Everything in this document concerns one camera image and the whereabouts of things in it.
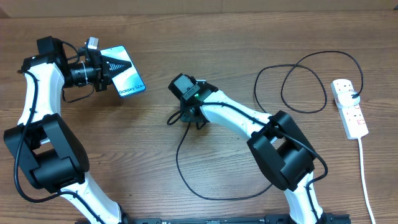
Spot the white power strip cord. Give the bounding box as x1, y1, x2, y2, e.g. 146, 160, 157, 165
357, 138, 376, 224

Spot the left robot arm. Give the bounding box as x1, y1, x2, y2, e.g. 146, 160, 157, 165
4, 36, 146, 223

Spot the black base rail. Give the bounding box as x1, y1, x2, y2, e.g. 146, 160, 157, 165
74, 213, 352, 224

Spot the Samsung Galaxy smartphone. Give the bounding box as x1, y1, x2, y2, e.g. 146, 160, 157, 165
100, 45, 146, 97

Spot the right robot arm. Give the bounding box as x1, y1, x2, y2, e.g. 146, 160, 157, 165
168, 73, 324, 223

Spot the white power strip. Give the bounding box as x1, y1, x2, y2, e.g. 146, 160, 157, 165
330, 79, 369, 139

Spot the white USB charger plug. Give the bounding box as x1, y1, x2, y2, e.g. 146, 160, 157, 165
335, 91, 361, 108

